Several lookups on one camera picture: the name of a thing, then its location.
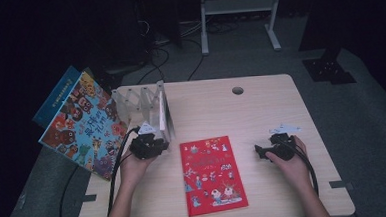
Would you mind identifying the colourful monster picture book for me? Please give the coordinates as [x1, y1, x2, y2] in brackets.
[34, 69, 133, 185]

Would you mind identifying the red picture book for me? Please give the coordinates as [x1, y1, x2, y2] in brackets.
[179, 134, 250, 217]

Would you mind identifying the white metal stand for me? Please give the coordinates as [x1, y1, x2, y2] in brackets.
[198, 0, 286, 56]

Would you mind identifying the black floor base plate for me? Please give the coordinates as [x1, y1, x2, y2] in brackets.
[302, 55, 358, 87]

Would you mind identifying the person's left hand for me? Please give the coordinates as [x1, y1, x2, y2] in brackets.
[117, 152, 159, 190]

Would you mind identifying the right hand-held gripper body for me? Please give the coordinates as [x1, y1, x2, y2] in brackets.
[268, 122, 304, 163]

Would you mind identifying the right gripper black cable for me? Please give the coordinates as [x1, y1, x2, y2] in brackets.
[282, 136, 320, 198]

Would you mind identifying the black floor cable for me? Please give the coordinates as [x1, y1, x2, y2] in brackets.
[185, 37, 208, 82]
[134, 46, 173, 85]

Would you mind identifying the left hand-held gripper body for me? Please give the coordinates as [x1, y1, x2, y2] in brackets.
[128, 120, 167, 161]

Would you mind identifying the clear acrylic book rack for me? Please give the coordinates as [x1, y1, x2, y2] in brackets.
[111, 80, 177, 147]

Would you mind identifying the dark blue picture book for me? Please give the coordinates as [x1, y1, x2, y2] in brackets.
[29, 64, 86, 130]

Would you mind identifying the person's right hand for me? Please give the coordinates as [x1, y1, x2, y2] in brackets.
[265, 135, 315, 186]

